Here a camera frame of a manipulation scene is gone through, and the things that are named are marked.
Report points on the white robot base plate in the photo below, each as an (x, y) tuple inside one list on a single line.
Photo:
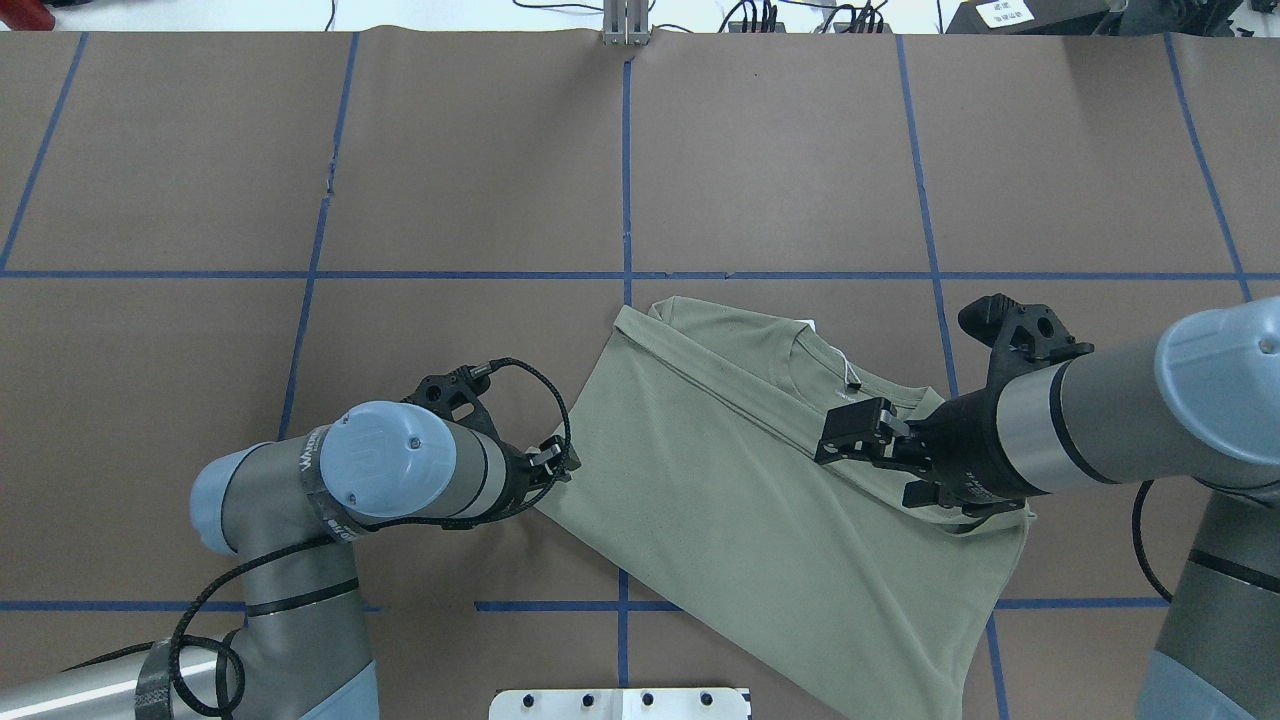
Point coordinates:
[(623, 703)]

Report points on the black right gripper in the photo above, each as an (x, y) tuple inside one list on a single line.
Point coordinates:
[(962, 447)]

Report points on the red object corner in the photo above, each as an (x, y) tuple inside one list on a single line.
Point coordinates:
[(26, 15)]

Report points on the olive green long-sleeve shirt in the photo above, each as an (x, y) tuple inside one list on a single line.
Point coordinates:
[(696, 433)]

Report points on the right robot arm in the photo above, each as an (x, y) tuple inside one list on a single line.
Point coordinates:
[(1199, 400)]

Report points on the black labelled box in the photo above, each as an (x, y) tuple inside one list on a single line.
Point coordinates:
[(1046, 18)]

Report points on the aluminium frame post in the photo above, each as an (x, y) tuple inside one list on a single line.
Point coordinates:
[(626, 22)]

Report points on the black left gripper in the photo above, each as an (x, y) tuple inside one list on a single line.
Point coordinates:
[(513, 477)]

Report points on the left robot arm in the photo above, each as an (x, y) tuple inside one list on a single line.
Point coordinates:
[(283, 635)]

